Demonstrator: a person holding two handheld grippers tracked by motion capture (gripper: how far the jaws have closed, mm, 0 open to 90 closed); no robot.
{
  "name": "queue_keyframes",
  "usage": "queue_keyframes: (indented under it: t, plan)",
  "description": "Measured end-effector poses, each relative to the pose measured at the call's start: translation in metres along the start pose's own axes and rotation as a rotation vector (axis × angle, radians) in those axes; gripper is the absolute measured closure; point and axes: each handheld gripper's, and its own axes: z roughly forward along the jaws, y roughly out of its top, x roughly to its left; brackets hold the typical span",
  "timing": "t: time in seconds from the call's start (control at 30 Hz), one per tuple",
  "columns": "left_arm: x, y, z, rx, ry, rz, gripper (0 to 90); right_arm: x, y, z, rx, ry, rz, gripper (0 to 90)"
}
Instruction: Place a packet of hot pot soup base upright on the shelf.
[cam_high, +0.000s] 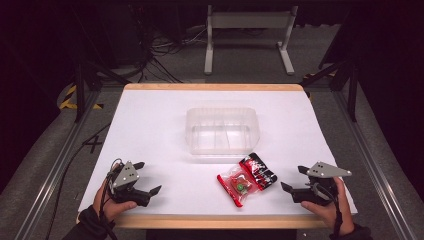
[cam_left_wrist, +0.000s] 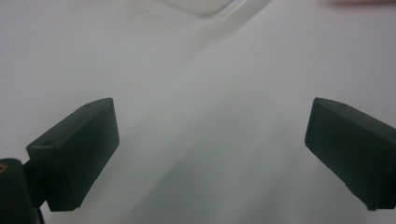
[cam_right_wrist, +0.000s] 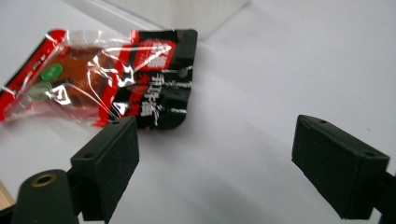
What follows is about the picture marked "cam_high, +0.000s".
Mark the yellow and black hazard tape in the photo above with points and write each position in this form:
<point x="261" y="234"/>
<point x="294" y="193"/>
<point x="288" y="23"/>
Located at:
<point x="68" y="96"/>

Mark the person's right hand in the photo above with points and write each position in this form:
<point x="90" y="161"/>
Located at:
<point x="328" y="213"/>

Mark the red and black snack packet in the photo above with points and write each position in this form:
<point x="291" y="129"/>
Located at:
<point x="259" y="171"/>

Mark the aluminium rail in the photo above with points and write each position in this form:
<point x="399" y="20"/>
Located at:
<point x="375" y="166"/>
<point x="55" y="173"/>

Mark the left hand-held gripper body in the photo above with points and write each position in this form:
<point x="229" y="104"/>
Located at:
<point x="126" y="175"/>

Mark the person's left hand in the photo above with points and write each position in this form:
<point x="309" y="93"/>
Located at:
<point x="110" y="206"/>

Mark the white metal stand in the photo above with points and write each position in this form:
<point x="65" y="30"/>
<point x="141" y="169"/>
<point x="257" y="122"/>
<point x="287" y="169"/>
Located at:
<point x="250" y="20"/>

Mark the clear plastic container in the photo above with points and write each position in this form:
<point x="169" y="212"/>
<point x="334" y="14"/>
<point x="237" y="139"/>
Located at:
<point x="221" y="130"/>

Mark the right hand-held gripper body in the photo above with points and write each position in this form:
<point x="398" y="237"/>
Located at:
<point x="325" y="170"/>

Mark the black metal stand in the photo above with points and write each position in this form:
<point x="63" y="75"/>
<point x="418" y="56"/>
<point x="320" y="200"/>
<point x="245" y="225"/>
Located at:
<point x="80" y="93"/>
<point x="351" y="93"/>

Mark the clear red-edged candy packet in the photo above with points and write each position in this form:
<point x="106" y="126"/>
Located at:
<point x="235" y="186"/>

